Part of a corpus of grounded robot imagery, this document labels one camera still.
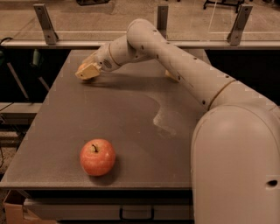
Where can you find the metal bracket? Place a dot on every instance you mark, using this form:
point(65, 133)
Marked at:
point(235, 36)
point(162, 18)
point(51, 38)

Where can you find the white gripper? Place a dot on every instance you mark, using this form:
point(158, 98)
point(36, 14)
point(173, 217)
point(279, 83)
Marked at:
point(102, 59)

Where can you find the grey drawer with handle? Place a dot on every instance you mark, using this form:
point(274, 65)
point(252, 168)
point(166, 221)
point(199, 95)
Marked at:
point(72, 209)

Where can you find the metal rail frame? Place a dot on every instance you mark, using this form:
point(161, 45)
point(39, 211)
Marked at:
point(75, 44)

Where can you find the small orange fruit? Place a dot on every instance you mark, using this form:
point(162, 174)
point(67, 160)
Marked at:
point(81, 66)

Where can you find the left metal bracket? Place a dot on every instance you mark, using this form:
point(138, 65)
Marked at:
point(51, 38)

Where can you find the middle metal bracket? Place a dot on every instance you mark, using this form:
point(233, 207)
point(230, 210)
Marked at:
point(162, 18)

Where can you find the right metal bracket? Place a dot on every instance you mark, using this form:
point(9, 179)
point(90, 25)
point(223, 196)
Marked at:
point(235, 36)

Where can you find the cardboard box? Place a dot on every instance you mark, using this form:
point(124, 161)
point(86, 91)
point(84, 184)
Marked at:
point(17, 213)

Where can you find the clear acrylic barrier panel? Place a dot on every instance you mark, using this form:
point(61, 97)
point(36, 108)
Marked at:
point(187, 19)

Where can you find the red apple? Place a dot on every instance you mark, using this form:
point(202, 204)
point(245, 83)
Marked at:
point(97, 157)

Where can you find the green and yellow sponge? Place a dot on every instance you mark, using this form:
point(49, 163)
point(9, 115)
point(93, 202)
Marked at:
point(170, 76)

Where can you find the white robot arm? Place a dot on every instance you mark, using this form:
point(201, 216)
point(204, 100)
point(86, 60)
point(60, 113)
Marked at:
point(235, 149)

